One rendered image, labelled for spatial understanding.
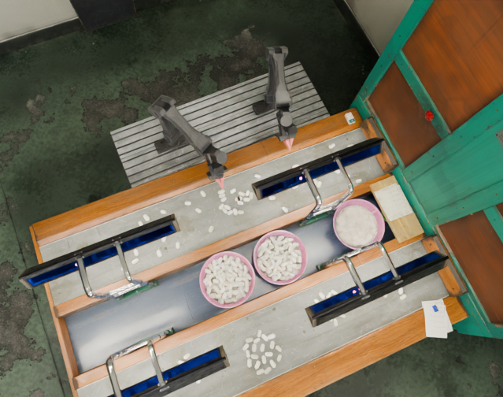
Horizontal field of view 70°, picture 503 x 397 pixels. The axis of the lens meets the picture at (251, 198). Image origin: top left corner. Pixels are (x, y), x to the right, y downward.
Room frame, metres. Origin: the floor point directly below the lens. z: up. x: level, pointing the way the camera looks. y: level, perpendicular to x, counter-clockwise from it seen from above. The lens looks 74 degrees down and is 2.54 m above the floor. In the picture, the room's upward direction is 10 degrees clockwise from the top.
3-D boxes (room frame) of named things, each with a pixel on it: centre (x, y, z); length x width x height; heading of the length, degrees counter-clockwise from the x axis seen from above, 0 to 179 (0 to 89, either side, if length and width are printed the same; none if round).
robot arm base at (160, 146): (0.78, 0.48, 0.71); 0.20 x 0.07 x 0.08; 125
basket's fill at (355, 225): (0.48, -0.57, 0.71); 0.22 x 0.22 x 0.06
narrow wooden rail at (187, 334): (0.02, -0.14, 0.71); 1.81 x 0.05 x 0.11; 123
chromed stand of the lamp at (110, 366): (-0.30, 0.29, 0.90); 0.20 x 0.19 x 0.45; 123
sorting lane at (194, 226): (0.45, 0.13, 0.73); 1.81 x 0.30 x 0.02; 123
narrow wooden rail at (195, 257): (0.30, 0.03, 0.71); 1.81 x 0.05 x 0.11; 123
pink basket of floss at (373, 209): (0.48, -0.56, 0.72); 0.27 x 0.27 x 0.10
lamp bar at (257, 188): (0.63, -0.27, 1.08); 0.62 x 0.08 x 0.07; 123
